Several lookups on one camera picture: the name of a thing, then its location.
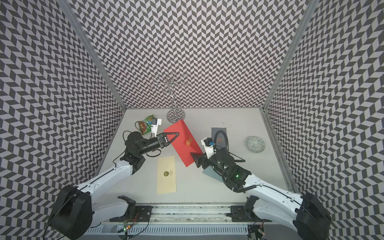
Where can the cream yellow envelope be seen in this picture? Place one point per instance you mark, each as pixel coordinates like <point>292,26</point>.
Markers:
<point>166,176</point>

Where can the patterned ceramic bowl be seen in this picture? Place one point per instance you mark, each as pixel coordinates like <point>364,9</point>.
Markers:
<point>255,144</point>

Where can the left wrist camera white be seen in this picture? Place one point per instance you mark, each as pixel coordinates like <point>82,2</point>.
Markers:
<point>155,123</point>

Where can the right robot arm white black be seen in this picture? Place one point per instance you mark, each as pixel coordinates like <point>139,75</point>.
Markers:
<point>304,214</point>

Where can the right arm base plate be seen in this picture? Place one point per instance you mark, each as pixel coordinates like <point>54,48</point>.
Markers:
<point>245,212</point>

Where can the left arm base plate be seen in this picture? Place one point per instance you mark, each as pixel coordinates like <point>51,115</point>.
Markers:
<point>133,212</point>

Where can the chrome wire stand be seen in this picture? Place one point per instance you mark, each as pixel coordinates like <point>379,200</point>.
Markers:
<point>169,84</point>

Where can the red envelope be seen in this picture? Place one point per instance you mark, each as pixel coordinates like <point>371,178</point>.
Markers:
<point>185,143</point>

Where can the light blue envelope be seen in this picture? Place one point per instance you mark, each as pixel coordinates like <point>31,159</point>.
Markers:
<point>210,172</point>

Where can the aluminium front rail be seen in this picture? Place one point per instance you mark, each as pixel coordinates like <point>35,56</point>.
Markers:
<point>192,210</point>

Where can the dark grey envelope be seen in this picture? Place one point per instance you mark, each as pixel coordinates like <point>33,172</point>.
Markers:
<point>220,142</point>

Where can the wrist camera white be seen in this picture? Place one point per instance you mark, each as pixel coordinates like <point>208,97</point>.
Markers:
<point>155,123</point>
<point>209,147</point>

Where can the green snack bag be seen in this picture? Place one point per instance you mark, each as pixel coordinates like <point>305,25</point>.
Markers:
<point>145,126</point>

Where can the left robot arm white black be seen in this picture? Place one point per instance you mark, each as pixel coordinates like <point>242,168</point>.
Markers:
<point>87,194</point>

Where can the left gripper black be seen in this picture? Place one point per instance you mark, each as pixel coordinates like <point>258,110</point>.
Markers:
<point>163,139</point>

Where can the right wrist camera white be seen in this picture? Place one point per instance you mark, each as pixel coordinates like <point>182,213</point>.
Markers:
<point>209,147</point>

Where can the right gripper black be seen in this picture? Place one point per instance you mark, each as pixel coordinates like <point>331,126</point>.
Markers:
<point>202,161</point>

